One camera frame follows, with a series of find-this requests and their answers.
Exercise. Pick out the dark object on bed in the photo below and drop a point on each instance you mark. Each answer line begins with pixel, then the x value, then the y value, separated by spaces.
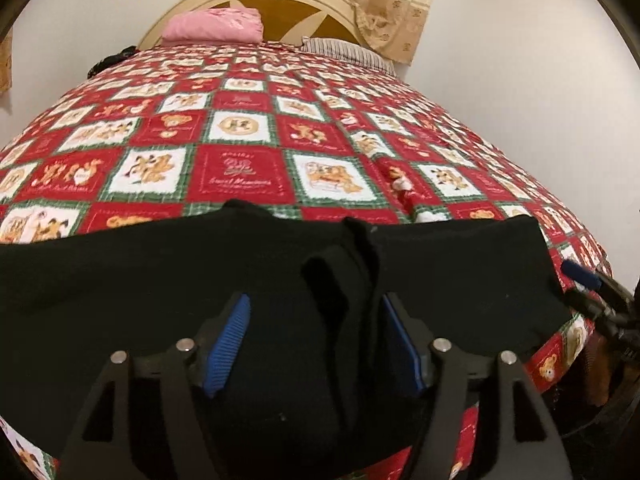
pixel 110 62

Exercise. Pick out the red patchwork printed bedspread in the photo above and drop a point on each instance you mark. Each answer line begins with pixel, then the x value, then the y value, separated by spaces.
pixel 250 125

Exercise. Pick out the pink pillow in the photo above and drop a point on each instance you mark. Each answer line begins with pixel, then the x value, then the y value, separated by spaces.
pixel 215 25

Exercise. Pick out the black pants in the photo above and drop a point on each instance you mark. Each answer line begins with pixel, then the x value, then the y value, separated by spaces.
pixel 200 280

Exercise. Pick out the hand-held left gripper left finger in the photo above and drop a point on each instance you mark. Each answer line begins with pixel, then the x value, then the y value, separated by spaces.
pixel 227 345

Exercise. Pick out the cream wooden headboard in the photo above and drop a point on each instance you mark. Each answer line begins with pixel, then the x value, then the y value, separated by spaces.
pixel 300 5

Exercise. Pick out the person's right forearm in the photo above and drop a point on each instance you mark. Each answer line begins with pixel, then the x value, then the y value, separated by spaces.
pixel 597 380

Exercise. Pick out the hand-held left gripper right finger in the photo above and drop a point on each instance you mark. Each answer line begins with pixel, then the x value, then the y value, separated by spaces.
pixel 402 345

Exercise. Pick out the beige floral curtain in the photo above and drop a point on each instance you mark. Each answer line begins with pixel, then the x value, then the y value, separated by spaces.
pixel 5 65
pixel 380 5

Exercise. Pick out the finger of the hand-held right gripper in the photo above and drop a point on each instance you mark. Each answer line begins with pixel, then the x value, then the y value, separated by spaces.
pixel 580 274
pixel 587 305

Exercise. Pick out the striped pillow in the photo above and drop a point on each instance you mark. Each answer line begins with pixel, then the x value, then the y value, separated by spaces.
pixel 350 55

